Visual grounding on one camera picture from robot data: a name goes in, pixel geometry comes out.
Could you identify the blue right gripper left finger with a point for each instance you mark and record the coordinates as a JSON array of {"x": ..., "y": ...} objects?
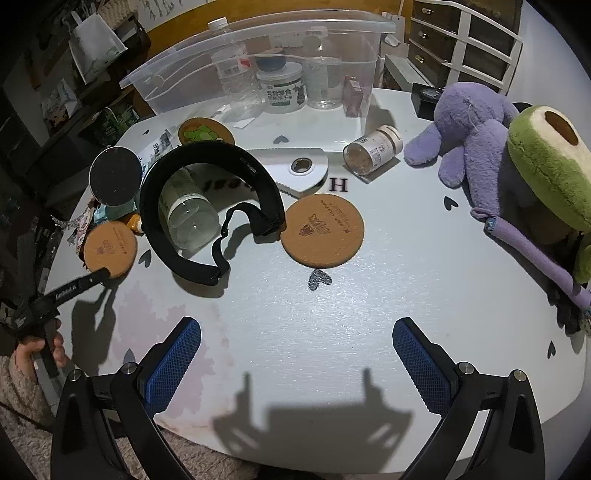
[{"x": 166, "y": 363}]

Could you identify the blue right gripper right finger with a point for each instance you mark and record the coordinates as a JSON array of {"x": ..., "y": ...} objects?
[{"x": 429, "y": 367}]

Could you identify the cork coaster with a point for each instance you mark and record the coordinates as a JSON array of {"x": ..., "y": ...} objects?
[
  {"x": 322, "y": 231},
  {"x": 110, "y": 245}
]

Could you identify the person's left hand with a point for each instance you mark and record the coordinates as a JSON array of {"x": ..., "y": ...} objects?
[{"x": 21, "y": 365}]

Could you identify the teal packet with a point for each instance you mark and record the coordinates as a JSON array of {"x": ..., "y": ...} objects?
[{"x": 110, "y": 213}]

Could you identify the round pink hand mirror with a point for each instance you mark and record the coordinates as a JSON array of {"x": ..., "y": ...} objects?
[{"x": 115, "y": 176}]

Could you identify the colourful plush ball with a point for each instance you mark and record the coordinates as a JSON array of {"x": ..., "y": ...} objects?
[{"x": 585, "y": 321}]

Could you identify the glass jar inside bag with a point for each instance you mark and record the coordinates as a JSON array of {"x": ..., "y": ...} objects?
[{"x": 191, "y": 220}]

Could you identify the black and white pouch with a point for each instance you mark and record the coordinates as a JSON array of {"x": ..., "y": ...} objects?
[{"x": 155, "y": 150}]

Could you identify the small brown pill bottle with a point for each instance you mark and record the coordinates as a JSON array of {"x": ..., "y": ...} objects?
[{"x": 374, "y": 150}]

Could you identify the green frog coaster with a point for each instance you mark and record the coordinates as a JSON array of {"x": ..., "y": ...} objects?
[{"x": 198, "y": 129}]

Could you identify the purple plush toy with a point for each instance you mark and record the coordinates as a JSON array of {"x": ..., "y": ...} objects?
[{"x": 468, "y": 138}]

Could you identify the white serrated plastic plate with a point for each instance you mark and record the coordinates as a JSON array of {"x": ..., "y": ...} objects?
[{"x": 296, "y": 171}]

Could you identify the green avocado plush toy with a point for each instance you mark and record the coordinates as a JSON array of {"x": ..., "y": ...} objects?
[{"x": 554, "y": 161}]

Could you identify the white shopping bag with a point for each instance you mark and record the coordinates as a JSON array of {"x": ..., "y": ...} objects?
[{"x": 93, "y": 46}]

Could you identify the black small box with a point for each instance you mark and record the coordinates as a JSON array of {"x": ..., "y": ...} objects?
[{"x": 425, "y": 99}]

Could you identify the red small box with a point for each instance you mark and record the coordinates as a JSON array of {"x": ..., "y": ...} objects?
[{"x": 352, "y": 97}]

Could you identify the clear plastic water bottle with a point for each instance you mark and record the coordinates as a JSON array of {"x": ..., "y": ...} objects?
[{"x": 234, "y": 70}]

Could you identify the white labelled jar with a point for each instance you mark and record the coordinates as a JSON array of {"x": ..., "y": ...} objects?
[{"x": 283, "y": 89}]

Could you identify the clear glass jar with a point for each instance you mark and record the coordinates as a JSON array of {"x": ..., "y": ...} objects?
[{"x": 322, "y": 70}]

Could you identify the clear plastic storage bin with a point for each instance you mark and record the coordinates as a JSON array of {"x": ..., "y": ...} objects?
[{"x": 183, "y": 76}]

